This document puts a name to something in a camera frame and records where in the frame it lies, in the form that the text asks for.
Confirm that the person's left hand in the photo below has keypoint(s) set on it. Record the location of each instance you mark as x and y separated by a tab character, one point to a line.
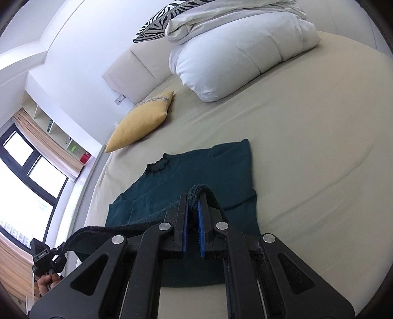
46	280

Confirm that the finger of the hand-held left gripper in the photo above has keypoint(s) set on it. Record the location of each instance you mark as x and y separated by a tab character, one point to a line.
60	256

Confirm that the green container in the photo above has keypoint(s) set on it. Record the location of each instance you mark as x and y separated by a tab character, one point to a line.
73	148

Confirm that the white wall shelf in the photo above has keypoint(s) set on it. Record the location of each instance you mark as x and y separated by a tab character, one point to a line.
40	112

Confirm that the bed with beige sheet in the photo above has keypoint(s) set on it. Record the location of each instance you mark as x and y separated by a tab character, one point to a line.
307	153

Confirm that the beige curtain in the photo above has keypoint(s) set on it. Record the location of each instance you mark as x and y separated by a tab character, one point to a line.
15	267
46	144

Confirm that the zebra print pillow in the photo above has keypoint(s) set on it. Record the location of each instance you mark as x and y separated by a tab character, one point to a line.
153	26

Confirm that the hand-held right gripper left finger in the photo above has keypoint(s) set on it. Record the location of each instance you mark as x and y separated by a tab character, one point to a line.
185	227

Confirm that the beige padded headboard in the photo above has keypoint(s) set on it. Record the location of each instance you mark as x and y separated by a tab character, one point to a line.
132	70

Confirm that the dark green knit sweater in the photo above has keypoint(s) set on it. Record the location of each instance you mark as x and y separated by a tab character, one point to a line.
190	165

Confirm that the wall socket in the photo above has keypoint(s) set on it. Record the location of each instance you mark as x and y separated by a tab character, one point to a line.
120	100

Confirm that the white folded duvet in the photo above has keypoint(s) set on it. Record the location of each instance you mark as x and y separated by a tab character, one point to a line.
230	61

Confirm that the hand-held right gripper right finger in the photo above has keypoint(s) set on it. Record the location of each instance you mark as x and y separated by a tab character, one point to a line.
201	227

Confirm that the red box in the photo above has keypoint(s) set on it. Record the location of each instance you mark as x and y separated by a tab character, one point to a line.
85	158

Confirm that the yellow pillow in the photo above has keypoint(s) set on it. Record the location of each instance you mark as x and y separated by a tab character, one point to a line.
138	125

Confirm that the black framed window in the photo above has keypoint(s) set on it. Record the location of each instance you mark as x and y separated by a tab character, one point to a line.
21	147

